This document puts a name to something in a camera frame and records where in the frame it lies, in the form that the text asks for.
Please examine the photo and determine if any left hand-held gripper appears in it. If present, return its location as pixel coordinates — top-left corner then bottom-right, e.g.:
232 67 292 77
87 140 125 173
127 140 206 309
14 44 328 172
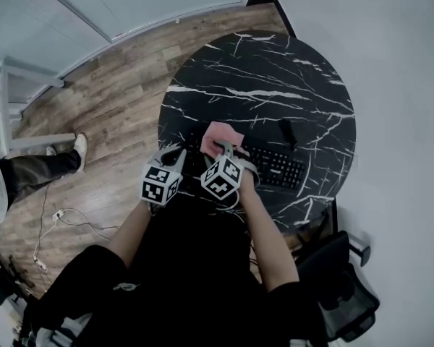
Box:
141 148 187 207

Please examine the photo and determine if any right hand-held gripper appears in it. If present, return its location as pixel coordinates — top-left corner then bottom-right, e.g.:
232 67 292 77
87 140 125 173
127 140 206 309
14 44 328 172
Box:
200 140 260 202

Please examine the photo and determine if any pink cloth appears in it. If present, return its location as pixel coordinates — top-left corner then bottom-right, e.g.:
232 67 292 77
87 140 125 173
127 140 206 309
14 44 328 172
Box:
201 121 245 157

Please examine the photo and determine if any black keyboard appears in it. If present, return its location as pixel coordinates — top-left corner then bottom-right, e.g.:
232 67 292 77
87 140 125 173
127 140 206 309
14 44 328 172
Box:
176 130 307 191

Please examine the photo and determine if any person's left forearm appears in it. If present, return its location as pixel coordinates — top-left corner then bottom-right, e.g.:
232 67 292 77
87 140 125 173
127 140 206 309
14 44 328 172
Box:
106 202 155 270

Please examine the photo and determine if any person's right forearm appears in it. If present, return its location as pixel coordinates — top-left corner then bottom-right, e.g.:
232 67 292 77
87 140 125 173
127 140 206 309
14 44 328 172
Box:
238 184 300 292

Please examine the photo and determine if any small black bar-shaped object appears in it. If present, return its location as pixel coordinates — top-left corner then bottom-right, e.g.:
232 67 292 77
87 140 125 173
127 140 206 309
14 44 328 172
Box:
277 118 298 151

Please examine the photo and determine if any person's black clothing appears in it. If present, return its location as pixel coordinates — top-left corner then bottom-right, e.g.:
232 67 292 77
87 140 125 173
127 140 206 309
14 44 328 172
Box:
21 186 330 347

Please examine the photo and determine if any white side table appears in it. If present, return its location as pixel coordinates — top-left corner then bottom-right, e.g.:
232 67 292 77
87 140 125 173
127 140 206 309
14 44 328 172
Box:
0 58 77 158

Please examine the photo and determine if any black office chair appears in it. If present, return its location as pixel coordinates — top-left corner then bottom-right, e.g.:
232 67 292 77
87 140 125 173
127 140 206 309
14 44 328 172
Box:
296 229 380 343

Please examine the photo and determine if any white cable loop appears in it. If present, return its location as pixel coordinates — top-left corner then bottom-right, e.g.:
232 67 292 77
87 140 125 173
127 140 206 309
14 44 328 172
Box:
216 192 240 213

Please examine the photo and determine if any white plug adapter with cable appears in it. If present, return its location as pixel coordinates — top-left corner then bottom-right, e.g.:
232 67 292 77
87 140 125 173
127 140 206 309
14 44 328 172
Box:
39 182 121 252

